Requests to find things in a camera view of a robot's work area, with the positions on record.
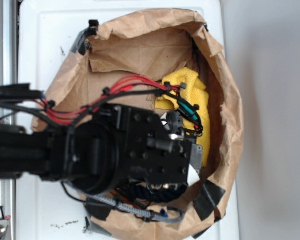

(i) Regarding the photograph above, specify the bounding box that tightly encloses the dark blue rope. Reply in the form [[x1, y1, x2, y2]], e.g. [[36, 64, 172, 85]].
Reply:
[[126, 184, 188, 203]]

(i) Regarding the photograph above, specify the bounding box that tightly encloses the white plastic bin lid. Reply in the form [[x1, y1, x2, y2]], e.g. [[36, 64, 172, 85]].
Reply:
[[16, 0, 242, 240]]

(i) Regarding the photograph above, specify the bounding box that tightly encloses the brown paper bag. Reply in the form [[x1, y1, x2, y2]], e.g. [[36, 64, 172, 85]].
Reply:
[[46, 8, 244, 240]]

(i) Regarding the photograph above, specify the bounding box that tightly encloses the yellow microfiber cloth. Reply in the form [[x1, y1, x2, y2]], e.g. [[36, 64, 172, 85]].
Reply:
[[162, 67, 211, 168]]

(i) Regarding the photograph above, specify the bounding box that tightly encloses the red wire bundle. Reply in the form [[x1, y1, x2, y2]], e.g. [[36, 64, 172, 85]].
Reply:
[[36, 76, 183, 126]]

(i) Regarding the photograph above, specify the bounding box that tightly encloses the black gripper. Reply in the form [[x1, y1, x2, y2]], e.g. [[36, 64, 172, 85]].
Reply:
[[99, 104, 203, 187]]

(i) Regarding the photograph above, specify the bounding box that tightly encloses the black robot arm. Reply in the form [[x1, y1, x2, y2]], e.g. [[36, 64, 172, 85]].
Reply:
[[0, 83, 204, 195]]

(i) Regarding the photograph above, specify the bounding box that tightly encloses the grey braided cable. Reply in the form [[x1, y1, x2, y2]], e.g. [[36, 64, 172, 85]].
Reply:
[[86, 194, 186, 225]]

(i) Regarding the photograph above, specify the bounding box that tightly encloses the aluminium frame rail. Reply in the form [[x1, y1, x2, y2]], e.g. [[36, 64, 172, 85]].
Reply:
[[0, 0, 18, 240]]

